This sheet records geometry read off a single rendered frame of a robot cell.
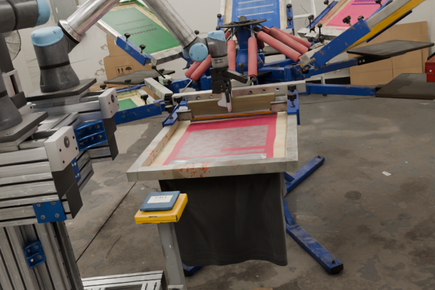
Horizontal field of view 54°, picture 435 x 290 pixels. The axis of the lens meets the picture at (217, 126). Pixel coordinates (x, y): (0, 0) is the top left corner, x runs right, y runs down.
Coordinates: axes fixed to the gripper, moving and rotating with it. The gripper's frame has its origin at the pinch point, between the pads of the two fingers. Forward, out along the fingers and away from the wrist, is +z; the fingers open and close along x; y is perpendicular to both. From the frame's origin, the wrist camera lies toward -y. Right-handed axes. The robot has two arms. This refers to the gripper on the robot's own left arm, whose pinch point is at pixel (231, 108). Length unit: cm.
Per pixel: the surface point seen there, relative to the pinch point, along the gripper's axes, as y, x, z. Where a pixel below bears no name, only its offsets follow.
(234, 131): -2.8, 16.7, 5.3
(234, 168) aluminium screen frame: -8, 60, 3
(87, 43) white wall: 272, -413, -2
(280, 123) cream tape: -22.2, 12.5, 5.3
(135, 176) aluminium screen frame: 26, 60, 4
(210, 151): 4.0, 38.3, 5.3
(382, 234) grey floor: -72, -47, 101
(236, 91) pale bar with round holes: 0.0, -21.9, -2.2
